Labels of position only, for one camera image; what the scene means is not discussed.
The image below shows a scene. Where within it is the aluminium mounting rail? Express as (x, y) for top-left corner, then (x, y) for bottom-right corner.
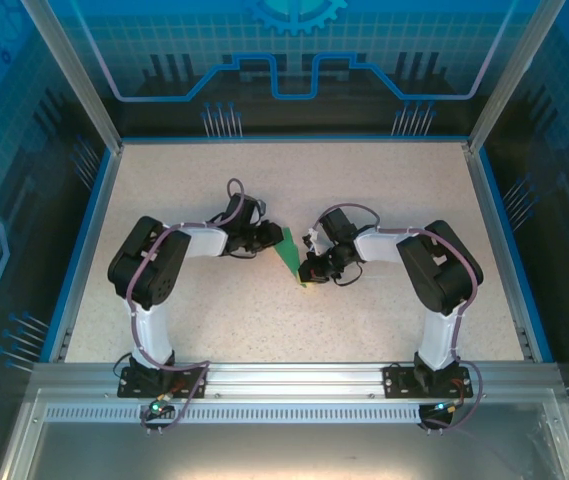
(31, 360), (563, 401)

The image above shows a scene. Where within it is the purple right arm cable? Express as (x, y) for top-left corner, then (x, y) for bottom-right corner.
(313, 202), (485, 432)

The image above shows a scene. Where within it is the aluminium frame post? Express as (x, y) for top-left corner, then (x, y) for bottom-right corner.
(20, 0), (125, 156)
(466, 0), (568, 154)

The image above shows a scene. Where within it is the left connector board green light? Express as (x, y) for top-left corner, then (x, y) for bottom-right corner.
(144, 397), (175, 420)

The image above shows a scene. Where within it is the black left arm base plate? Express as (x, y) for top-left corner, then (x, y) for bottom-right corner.
(117, 364), (209, 400)

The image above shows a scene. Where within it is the connector board green light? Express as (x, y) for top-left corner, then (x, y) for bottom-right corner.
(144, 397), (175, 420)
(428, 399), (461, 417)

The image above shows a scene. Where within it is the green cloth piece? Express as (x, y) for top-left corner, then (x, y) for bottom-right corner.
(272, 225), (310, 289)

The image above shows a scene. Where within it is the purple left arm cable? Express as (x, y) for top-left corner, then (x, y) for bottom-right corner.
(126, 178), (245, 435)

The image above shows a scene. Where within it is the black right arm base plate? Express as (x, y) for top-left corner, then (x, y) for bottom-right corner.
(382, 363), (475, 400)

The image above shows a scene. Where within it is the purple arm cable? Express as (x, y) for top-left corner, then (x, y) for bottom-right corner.
(313, 202), (485, 432)
(126, 178), (245, 435)

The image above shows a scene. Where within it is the right connector board green light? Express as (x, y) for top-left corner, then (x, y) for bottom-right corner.
(428, 399), (461, 417)

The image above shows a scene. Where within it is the aluminium back rail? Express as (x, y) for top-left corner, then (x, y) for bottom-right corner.
(119, 133), (470, 147)

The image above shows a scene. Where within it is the slotted metal strip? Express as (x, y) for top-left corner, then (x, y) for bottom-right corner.
(43, 405), (428, 424)

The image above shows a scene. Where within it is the aluminium side rail blue trim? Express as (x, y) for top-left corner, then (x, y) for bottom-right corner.
(463, 142), (554, 364)
(47, 144), (126, 364)

